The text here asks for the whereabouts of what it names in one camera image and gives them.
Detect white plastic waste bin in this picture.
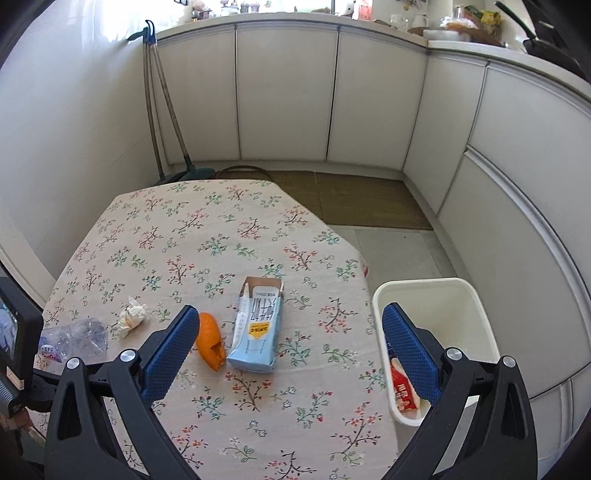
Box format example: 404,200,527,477
372,278,502,426

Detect crumpled clear plastic bag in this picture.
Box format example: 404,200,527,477
38,318,109,365

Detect black frying pan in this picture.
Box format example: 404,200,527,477
495,1,589,77

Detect large orange peel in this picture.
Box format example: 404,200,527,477
196,312,225,372

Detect yellow snack packet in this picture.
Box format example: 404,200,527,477
466,6,502,26

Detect bread in clear bag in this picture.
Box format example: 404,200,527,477
438,16,478,33

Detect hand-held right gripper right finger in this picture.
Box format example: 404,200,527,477
382,302,541,480

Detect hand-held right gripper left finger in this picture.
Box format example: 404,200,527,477
44,305,201,480

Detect brown woven floor mat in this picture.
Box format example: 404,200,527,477
316,173,435,230
265,171,320,227

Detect light blue milk carton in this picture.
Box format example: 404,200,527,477
226,276,283,374

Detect red snack packet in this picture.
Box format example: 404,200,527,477
390,357,432,418

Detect crumpled white tissue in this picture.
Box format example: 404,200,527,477
113,296,149,341

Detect white kitchen cabinets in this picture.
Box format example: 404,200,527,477
154,18,591,462

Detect white tray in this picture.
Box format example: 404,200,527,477
422,28,472,42

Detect floral tablecloth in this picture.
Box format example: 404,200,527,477
34,179,400,480

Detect brown rattan hoop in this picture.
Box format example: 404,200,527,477
217,164,273,182

